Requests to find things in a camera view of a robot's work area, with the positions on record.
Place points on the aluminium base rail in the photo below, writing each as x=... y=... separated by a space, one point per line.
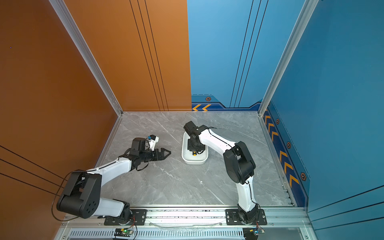
x=194 y=223

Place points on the aluminium corner post right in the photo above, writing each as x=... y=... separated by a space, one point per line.
x=292 y=43

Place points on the white plastic bin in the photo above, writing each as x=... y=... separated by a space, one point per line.
x=193 y=156

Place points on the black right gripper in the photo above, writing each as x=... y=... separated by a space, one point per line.
x=191 y=149

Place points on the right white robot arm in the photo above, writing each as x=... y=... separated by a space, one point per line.
x=239 y=164

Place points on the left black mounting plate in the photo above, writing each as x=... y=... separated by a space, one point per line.
x=135 y=217

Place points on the aluminium corner post left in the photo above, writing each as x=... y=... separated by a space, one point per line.
x=74 y=32

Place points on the green circuit board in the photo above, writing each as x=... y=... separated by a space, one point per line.
x=123 y=233

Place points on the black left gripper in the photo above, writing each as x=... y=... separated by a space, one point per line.
x=161 y=153

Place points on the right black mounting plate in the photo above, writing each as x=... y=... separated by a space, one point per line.
x=255 y=217

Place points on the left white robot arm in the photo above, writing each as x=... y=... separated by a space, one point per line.
x=81 y=196

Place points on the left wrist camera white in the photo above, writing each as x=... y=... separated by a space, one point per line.
x=152 y=140

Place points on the aluminium corner post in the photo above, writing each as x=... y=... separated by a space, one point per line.
x=292 y=43
x=74 y=32

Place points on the black mounting plate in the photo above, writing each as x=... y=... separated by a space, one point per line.
x=135 y=217
x=255 y=217

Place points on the small controller board right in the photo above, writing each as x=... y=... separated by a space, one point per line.
x=252 y=233

